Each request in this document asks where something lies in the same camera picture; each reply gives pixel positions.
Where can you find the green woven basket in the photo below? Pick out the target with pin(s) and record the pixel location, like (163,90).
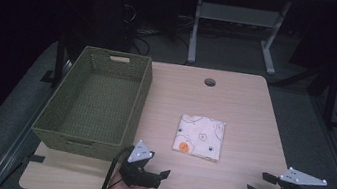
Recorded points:
(104,105)

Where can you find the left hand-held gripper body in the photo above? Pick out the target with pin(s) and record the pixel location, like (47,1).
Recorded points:
(137,174)

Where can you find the white metal desk frame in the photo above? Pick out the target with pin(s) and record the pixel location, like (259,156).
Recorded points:
(235,15)

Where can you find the floral patterned cloth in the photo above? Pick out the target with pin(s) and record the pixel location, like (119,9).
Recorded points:
(200,136)

